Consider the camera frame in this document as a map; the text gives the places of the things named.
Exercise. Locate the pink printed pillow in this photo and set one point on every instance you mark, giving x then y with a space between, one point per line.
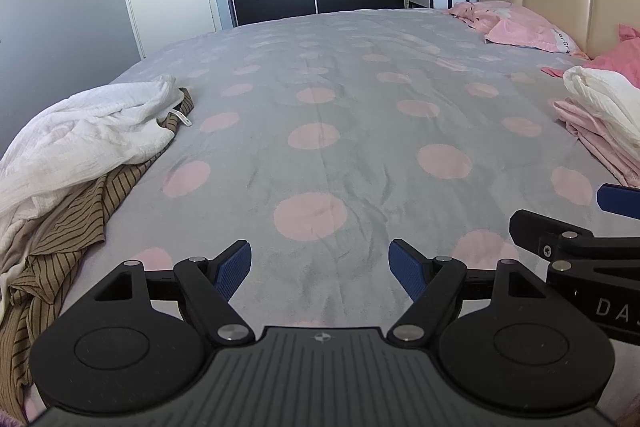
535 29

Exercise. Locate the grey pink-dotted bed cover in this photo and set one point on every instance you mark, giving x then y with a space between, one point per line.
325 97

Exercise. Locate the coral pink pillow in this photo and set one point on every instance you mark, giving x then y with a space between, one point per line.
620 57

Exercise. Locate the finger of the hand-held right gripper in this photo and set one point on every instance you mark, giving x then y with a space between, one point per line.
530 227
617 201

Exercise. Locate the pink patterned blanket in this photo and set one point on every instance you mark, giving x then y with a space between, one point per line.
472 12

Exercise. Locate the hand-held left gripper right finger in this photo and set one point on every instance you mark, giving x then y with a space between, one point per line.
407 269

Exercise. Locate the stack of folded clothes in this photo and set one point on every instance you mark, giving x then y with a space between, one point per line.
595 132

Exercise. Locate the white muslin shirt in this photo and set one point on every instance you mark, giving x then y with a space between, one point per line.
75 132

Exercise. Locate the folded white garment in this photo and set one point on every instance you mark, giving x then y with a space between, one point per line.
600 94

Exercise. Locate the brown striped garment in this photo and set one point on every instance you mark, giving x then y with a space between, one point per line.
65 227

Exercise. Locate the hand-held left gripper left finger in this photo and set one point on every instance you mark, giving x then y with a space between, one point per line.
234 269

